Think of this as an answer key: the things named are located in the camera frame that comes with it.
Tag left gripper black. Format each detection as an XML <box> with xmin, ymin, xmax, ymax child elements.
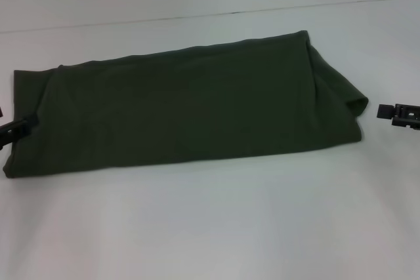
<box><xmin>0</xmin><ymin>106</ymin><xmax>37</xmax><ymax>150</ymax></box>

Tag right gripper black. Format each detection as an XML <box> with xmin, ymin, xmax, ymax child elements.
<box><xmin>377</xmin><ymin>103</ymin><xmax>420</xmax><ymax>129</ymax></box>

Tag dark green FREE! t-shirt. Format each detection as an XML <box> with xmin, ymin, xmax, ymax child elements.
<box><xmin>2</xmin><ymin>30</ymin><xmax>370</xmax><ymax>181</ymax></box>

